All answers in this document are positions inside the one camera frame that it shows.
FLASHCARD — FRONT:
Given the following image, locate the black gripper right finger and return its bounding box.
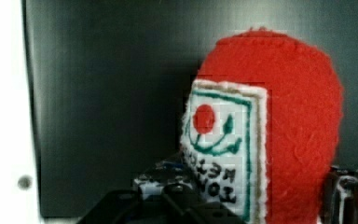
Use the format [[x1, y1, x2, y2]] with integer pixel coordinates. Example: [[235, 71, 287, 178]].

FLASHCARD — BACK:
[[320, 166, 358, 224]]

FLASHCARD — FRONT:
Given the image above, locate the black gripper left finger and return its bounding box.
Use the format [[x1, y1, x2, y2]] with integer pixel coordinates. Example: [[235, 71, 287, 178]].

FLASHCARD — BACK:
[[77, 153, 245, 224]]

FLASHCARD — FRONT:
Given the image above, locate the red felt ketchup bottle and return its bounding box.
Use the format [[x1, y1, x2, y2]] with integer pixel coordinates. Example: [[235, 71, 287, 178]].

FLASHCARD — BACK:
[[180, 29, 342, 224]]

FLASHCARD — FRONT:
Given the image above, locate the silver toaster oven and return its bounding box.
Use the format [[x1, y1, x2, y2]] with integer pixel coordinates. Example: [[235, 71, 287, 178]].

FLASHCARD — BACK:
[[23, 0, 358, 218]]

